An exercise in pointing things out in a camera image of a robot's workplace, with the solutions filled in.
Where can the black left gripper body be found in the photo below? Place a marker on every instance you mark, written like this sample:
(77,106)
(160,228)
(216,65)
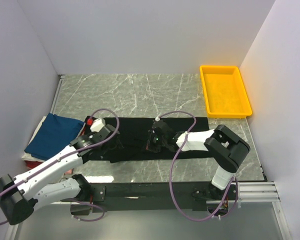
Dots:
(108,145)

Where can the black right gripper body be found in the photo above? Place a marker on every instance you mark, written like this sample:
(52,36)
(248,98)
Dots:
(155,143)

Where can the black t shirt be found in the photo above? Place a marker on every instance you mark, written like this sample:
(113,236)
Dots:
(133,136)

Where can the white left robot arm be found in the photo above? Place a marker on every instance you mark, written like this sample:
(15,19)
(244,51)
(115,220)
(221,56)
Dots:
(25,193)

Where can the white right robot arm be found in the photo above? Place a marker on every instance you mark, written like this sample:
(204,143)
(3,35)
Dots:
(226,147)

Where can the folded blue t shirt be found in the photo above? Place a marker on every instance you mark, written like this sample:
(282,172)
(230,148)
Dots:
(55,133)

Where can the folded red t shirt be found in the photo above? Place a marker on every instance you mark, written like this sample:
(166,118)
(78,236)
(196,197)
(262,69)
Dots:
(32,164)

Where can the folded white t shirt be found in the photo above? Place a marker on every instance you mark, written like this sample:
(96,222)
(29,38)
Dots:
(27,156)

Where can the black base crossbar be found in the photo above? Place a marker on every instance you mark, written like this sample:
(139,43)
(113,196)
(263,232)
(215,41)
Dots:
(155,195)

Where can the yellow plastic bin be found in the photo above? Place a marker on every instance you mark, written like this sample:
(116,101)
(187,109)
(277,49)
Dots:
(224,92)

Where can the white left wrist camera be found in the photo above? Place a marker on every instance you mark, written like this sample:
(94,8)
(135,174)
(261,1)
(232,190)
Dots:
(95,125)

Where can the aluminium rail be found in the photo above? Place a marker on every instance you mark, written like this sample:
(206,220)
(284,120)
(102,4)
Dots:
(258,192)

